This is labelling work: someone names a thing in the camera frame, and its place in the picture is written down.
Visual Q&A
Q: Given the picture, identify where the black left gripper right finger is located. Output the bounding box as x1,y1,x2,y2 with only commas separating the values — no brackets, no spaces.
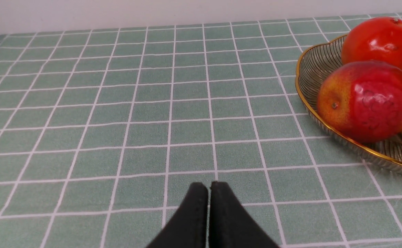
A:
209,182,279,248

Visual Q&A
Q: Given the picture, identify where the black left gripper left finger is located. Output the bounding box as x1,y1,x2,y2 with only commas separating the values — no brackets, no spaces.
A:
147,182,209,248

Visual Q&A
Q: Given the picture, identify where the gold-rimmed glass fruit bowl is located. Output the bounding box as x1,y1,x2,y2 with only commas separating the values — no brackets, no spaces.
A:
295,35,402,175

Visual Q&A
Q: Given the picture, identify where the green checkered tablecloth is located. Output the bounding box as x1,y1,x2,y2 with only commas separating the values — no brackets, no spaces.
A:
0,15,402,248

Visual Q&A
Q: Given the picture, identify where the red-orange tangerine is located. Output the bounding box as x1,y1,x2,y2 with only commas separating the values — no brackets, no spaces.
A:
341,16,402,70

